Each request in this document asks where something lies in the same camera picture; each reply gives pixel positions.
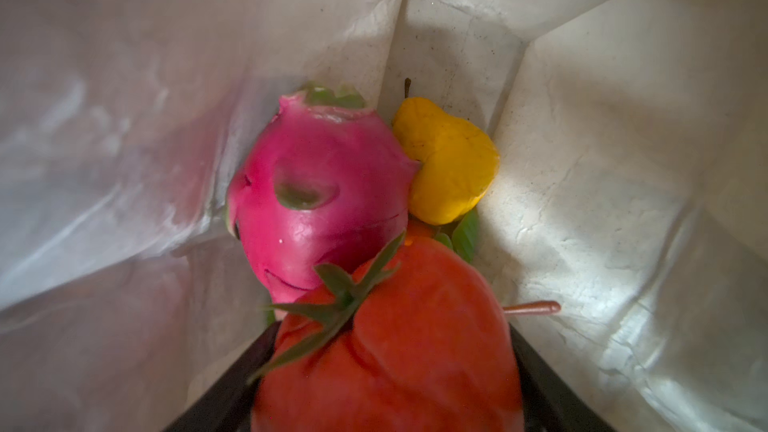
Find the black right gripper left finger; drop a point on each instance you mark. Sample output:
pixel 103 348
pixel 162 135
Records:
pixel 226 405

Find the red tomato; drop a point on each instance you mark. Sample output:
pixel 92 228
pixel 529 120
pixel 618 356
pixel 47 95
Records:
pixel 428 350

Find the orange persimmon with leaves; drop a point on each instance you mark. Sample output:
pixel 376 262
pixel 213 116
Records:
pixel 460 236

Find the pink dragon fruit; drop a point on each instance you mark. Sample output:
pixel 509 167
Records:
pixel 326 182

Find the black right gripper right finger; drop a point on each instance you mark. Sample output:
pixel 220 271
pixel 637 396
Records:
pixel 549 404

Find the cream canvas grocery bag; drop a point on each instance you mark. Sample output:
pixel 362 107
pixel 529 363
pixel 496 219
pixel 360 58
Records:
pixel 632 189

